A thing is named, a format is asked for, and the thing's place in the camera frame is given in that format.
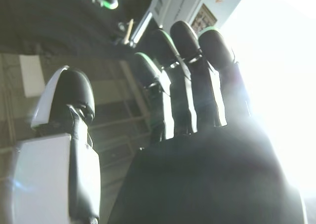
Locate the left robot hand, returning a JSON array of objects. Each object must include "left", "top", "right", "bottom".
[{"left": 8, "top": 20, "right": 308, "bottom": 224}]

